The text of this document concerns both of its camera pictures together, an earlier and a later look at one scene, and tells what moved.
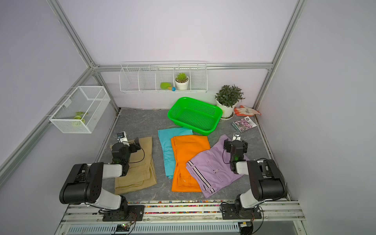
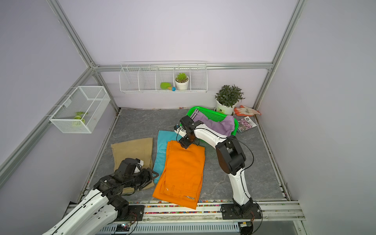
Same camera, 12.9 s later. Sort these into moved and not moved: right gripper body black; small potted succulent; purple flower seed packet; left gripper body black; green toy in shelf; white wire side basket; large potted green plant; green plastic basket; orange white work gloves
Moved: green plastic basket; left gripper body black; right gripper body black
Not moved: purple flower seed packet; green toy in shelf; small potted succulent; white wire side basket; large potted green plant; orange white work gloves
